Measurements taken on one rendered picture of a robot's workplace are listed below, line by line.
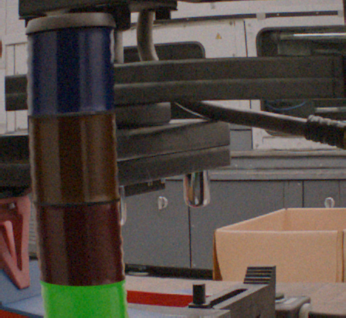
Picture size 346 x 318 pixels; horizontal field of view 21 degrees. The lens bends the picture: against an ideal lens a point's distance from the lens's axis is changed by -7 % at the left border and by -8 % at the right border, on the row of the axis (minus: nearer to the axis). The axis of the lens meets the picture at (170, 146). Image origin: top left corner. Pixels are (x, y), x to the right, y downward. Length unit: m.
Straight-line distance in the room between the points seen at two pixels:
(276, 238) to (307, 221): 0.56
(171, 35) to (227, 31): 0.40
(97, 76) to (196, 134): 0.33
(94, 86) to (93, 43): 0.02
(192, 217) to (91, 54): 5.54
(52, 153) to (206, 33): 5.46
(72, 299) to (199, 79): 0.25
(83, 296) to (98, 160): 0.06
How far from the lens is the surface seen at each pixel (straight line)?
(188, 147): 0.69
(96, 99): 0.38
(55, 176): 0.38
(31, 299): 0.77
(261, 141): 5.60
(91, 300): 0.38
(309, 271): 2.98
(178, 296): 0.97
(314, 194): 5.50
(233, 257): 3.10
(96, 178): 0.38
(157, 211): 6.04
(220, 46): 5.77
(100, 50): 0.38
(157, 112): 0.69
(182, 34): 5.91
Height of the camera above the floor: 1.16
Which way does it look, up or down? 3 degrees down
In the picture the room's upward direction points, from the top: 2 degrees counter-clockwise
